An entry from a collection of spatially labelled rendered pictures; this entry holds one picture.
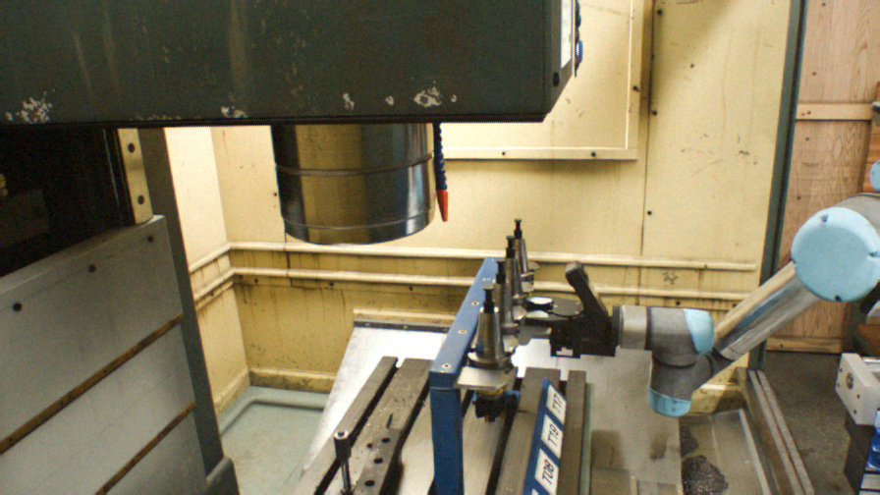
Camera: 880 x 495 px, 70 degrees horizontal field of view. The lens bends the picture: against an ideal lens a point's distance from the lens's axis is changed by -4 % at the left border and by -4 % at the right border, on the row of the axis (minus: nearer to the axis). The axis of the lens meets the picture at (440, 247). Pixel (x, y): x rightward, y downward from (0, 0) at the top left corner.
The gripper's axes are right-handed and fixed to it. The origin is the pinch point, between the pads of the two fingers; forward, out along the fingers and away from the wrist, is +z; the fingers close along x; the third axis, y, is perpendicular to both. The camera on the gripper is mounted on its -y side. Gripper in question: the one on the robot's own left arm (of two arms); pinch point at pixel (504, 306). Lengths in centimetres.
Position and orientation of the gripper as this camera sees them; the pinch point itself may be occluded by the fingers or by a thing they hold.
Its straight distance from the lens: 116.8
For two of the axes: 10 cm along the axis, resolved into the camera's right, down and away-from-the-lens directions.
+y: 0.2, 9.5, 3.2
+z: -9.7, -0.5, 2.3
